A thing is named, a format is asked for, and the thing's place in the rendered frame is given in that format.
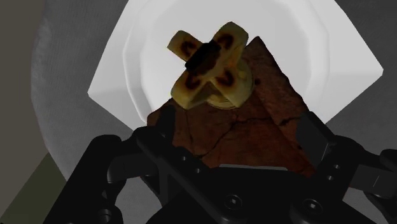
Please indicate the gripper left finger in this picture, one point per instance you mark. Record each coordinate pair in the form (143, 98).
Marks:
(102, 173)

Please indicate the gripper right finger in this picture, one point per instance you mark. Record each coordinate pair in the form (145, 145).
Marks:
(319, 145)

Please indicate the brown block with yellow cross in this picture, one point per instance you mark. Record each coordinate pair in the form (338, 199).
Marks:
(248, 139)

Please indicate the grey round table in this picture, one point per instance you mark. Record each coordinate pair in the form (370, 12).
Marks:
(68, 93)

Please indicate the white octagonal plate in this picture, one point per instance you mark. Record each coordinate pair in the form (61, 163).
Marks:
(294, 46)

